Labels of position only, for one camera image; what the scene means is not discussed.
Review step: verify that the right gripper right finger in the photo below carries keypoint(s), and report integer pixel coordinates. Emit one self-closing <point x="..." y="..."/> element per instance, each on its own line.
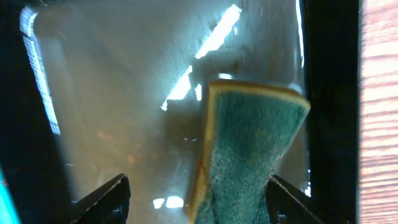
<point x="287" y="204"/>

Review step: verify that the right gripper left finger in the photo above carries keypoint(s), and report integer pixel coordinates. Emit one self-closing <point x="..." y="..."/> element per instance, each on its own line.
<point x="107" y="204"/>

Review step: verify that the green yellow sponge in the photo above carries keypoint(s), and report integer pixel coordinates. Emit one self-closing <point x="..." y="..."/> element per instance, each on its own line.
<point x="248" y="129"/>

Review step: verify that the teal plastic tray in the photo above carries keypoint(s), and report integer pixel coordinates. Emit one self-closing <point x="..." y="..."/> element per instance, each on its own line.
<point x="8" y="212"/>

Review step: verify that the black water tray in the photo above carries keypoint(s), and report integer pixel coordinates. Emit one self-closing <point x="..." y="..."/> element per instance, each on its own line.
<point x="92" y="89"/>

